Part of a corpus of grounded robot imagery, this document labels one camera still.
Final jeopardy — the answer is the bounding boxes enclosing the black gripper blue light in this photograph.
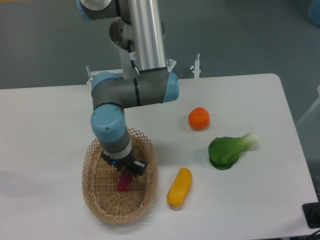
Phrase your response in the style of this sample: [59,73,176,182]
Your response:
[100,148,147,178]

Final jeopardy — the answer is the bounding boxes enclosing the purple sweet potato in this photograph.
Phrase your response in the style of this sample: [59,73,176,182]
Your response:
[117,168,134,192]

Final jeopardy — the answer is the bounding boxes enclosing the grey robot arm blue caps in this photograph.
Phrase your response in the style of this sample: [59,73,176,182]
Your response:
[77,0,179,176]

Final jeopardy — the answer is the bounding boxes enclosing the woven wicker oval basket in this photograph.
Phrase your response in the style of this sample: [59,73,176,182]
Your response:
[81,128,158,224]

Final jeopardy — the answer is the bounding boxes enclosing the yellow mango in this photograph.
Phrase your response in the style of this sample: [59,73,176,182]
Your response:
[166,167,193,208]

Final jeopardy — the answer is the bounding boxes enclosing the orange tangerine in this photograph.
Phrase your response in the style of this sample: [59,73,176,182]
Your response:
[188,107,210,130]

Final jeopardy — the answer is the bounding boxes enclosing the green bok choy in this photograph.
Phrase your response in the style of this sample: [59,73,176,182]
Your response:
[208,133,258,170]

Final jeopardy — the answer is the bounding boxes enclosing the black device at table edge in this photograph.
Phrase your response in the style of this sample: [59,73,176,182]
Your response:
[302,202,320,229]

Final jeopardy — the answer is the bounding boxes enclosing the white metal mounting frame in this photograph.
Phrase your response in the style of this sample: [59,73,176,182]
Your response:
[85,53,202,85]

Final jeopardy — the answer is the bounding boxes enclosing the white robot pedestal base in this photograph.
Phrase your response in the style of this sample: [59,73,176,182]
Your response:
[119,48,139,79]

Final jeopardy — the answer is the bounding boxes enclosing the black cable on pedestal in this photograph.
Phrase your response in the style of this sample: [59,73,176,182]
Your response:
[126,39,140,76]

